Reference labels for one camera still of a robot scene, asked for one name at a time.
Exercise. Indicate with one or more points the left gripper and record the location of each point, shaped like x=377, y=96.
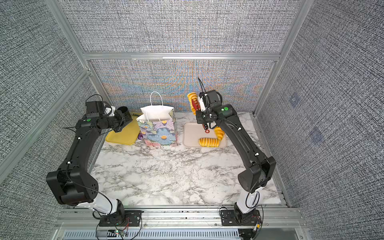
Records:
x=121, y=124

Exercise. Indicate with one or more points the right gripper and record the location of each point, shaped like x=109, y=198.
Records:
x=201, y=120

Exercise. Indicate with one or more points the yellow striped bread top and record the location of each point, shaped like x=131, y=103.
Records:
x=190, y=97

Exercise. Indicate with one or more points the yellow striped bread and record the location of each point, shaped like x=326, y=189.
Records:
x=190, y=97
x=209, y=142
x=219, y=133

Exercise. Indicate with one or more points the floral paper gift bag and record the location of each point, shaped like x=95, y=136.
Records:
x=157, y=124

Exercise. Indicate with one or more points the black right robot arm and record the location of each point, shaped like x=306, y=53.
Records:
x=259, y=168

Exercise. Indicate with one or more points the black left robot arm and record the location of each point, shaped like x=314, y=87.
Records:
x=71, y=183

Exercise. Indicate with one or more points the beige bread tray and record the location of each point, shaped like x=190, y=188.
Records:
x=193, y=132

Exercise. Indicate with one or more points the yellow striped bread front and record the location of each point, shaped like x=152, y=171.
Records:
x=209, y=142

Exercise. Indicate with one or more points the black cup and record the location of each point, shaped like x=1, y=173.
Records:
x=124, y=114

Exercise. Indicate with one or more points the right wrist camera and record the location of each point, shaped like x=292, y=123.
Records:
x=202, y=102

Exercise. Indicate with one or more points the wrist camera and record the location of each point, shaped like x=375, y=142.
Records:
x=99, y=109
x=202, y=102

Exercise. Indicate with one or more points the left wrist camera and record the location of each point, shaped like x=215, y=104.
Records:
x=99, y=109

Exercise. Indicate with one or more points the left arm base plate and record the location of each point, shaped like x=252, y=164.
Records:
x=128, y=218

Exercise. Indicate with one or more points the aluminium cage frame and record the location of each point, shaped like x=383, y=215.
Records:
x=55, y=54

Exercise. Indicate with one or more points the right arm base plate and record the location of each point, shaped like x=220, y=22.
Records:
x=237, y=218

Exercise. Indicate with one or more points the white slotted cable duct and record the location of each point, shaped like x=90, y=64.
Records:
x=154, y=234

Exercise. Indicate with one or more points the aluminium front rail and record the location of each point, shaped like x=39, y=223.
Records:
x=185, y=217

